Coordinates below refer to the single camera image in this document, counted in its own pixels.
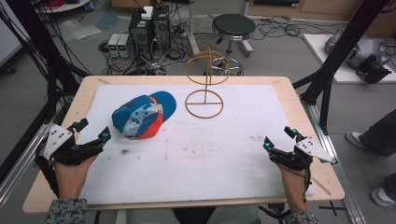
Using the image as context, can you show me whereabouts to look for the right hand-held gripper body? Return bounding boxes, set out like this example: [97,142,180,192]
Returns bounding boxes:
[269,135,338,172]

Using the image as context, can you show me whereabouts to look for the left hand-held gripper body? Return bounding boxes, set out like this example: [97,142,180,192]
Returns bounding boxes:
[35,123,105,166]

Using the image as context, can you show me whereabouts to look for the blue and orange baseball cap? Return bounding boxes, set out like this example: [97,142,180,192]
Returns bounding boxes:
[111,91,177,141]

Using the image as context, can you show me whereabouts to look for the wooden wire hat stand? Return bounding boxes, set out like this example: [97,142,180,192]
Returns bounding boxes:
[183,46,232,120]

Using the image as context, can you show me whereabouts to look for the person's left hand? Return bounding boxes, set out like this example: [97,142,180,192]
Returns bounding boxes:
[54,154,98,200]

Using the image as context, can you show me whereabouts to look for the person's right hand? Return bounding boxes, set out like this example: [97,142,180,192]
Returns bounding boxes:
[276,163,309,216]

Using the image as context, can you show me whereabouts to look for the black tape cross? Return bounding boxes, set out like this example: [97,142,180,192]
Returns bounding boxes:
[318,200,347,217]

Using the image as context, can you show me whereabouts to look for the white table mat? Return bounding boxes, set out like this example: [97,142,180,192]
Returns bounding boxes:
[78,83,316,207]

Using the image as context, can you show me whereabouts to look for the grey power supply unit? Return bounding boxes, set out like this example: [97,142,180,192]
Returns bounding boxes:
[106,33,121,59]
[117,33,131,60]

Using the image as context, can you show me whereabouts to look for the white floor board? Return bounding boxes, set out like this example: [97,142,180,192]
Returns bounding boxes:
[303,33,396,85]

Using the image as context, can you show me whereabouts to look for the clear plastic sheet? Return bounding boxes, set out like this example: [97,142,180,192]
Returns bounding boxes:
[57,18,103,42]

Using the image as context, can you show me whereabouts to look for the black device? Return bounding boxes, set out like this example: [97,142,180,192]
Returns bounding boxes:
[355,55,393,85]

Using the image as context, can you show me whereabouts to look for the grey robot shell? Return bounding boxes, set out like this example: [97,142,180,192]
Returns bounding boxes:
[324,27,390,70]

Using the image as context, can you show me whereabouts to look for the black computer tower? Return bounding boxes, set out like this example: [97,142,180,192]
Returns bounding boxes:
[128,5,173,61]

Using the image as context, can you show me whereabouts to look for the white board panel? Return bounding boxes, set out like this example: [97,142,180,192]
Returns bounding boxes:
[0,0,31,68]

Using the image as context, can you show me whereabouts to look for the black round stool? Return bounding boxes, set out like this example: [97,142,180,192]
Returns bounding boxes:
[210,13,257,77]

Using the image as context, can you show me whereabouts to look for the aluminium rail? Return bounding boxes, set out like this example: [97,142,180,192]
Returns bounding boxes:
[299,98,369,224]
[0,122,62,210]

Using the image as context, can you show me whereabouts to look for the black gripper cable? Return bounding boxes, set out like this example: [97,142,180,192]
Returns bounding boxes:
[258,163,313,220]
[33,153,61,199]

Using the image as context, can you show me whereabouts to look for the black metal frame stand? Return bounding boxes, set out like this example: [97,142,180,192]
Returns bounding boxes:
[0,0,92,185]
[292,0,391,134]

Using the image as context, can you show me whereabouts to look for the tangle of floor cables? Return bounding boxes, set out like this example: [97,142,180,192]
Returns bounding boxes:
[97,18,194,77]

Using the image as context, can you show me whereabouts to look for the black floor cables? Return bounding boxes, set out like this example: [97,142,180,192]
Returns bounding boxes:
[251,15,344,42]

